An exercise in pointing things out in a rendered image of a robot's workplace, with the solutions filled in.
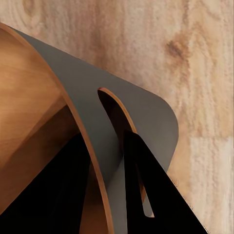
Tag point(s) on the trash can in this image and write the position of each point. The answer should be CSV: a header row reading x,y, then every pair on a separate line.
x,y
48,96

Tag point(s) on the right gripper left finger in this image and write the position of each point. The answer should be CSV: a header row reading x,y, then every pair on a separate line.
x,y
53,202

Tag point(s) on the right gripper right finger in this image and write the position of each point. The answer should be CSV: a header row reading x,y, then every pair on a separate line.
x,y
172,213

